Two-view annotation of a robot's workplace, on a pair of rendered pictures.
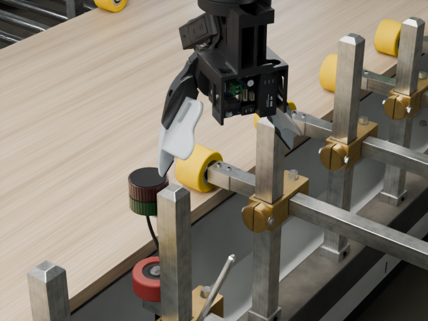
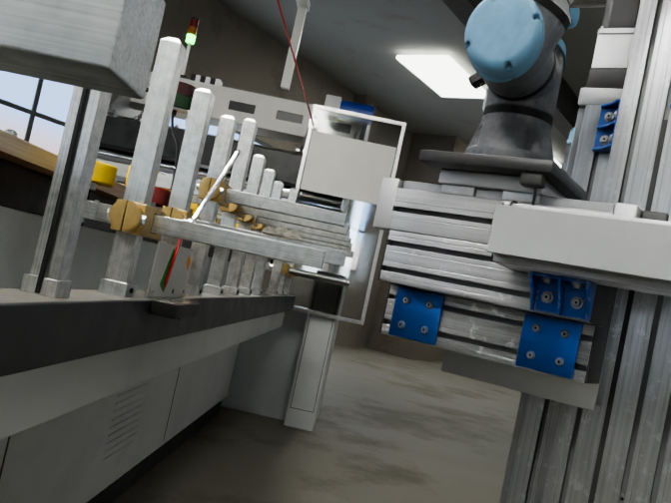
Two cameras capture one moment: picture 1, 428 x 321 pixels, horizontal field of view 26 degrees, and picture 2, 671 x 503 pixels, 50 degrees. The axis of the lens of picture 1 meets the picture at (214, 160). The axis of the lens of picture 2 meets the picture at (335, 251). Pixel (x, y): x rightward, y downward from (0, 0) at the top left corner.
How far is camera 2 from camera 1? 123 cm
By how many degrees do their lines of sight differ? 47
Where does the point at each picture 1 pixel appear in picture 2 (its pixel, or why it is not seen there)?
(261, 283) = (198, 253)
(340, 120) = (236, 178)
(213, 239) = not seen: hidden behind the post
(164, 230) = (194, 119)
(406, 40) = (256, 167)
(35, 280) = (169, 43)
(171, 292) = (186, 176)
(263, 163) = (220, 148)
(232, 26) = not seen: outside the picture
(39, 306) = (164, 67)
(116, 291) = (84, 236)
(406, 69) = (253, 188)
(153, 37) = not seen: hidden behind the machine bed
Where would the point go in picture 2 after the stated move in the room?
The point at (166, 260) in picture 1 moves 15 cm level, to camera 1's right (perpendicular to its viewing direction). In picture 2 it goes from (189, 147) to (255, 167)
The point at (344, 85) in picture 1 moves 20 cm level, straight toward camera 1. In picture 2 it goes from (244, 151) to (270, 144)
